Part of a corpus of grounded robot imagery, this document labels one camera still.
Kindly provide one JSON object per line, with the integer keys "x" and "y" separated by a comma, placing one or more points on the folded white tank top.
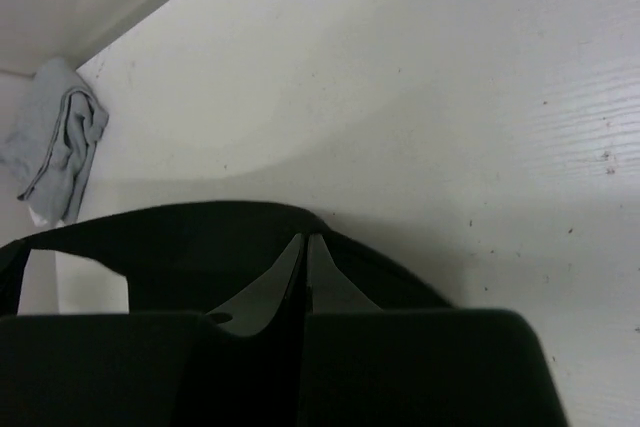
{"x": 41, "y": 222}

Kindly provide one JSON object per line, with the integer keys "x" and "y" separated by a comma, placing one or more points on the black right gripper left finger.
{"x": 251, "y": 310}

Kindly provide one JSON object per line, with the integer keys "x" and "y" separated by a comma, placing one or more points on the black tank top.
{"x": 196, "y": 256}

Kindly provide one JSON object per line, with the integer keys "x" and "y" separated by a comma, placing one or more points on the folded grey tank top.
{"x": 50, "y": 148}

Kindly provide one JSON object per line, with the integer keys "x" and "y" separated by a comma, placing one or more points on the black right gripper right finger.
{"x": 329, "y": 291}

